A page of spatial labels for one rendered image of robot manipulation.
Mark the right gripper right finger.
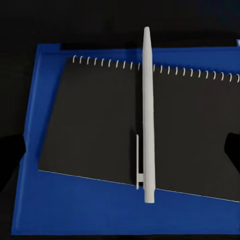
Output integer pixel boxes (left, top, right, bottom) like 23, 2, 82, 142
224, 132, 240, 173

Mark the pen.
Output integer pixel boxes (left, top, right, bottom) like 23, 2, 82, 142
136, 26, 156, 203

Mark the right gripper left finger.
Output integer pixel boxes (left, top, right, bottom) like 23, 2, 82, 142
0, 133, 26, 192

